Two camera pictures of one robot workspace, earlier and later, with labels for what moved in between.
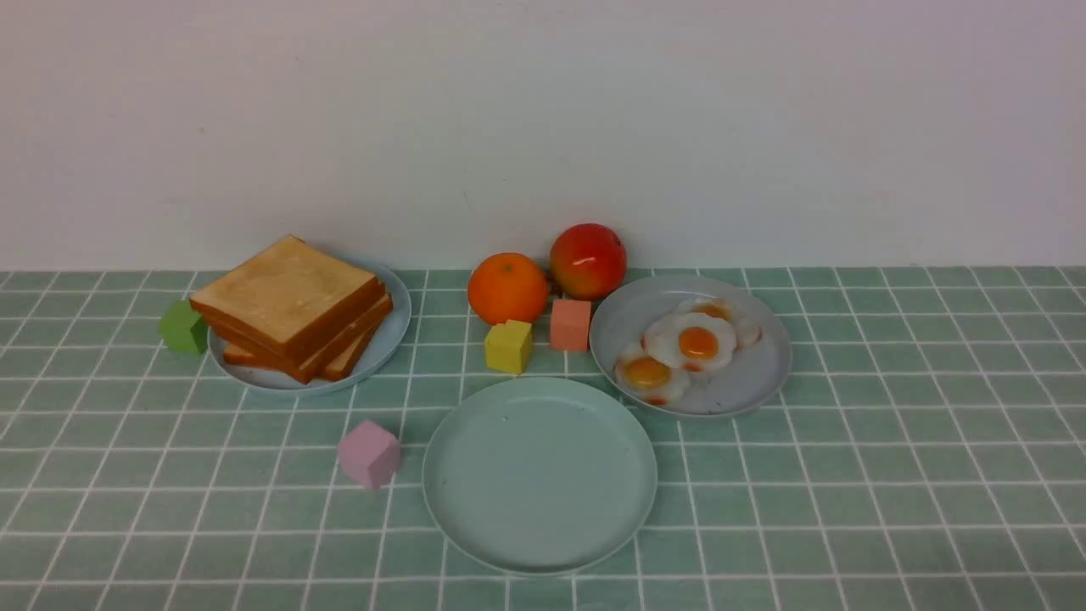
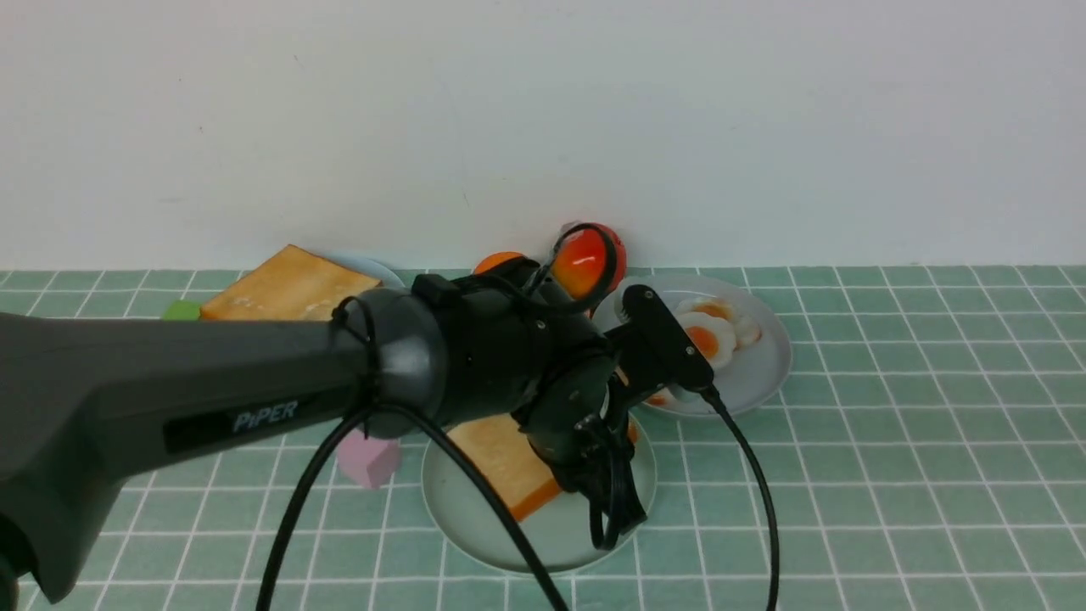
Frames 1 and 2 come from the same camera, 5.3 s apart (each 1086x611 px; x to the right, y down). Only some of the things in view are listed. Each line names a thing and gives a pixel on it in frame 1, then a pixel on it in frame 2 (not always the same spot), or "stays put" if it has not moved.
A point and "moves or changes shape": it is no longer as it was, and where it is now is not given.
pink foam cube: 370,454 stays put
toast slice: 385,306 moves or changes shape
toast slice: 286,294 -> 510,461
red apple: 587,261 stays put
